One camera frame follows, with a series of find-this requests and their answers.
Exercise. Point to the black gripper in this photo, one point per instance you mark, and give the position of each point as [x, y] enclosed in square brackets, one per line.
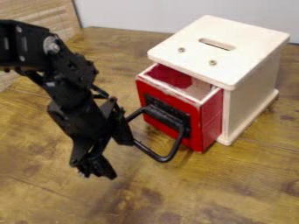
[91, 125]

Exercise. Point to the red drawer front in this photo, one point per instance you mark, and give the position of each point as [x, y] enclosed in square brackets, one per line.
[190, 99]

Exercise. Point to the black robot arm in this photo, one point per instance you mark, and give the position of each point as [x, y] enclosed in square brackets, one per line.
[33, 52]

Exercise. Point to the white wooden box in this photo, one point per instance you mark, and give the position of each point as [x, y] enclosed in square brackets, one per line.
[235, 56]

